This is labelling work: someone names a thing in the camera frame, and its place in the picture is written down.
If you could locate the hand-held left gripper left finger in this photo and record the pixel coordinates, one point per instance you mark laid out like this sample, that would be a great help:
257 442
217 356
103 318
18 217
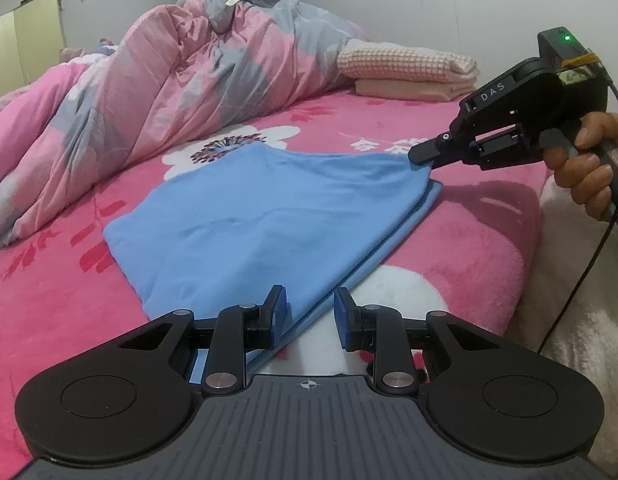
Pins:
280 318

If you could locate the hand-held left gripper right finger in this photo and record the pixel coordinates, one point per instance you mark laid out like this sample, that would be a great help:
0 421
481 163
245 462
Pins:
341 318

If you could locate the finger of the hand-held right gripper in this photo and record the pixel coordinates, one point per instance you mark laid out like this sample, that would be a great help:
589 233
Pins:
426 152

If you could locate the blue t-shirt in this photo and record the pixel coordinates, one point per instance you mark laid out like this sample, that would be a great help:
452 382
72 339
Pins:
264 210

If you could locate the person's right hand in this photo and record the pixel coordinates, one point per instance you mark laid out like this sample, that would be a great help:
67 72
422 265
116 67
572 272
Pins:
584 175

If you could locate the peach folded cloth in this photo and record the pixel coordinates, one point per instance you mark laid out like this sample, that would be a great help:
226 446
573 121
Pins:
414 91

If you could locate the pink floral bed sheet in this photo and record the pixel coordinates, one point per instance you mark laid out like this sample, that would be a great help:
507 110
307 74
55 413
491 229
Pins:
464 240

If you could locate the checkered pink pillow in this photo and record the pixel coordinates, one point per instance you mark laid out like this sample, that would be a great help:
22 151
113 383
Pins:
399 60

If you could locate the pink grey quilt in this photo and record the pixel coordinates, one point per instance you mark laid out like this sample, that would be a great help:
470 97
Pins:
164 85

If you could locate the pale yellow wardrobe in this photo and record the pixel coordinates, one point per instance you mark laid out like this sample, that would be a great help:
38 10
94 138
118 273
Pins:
24 45

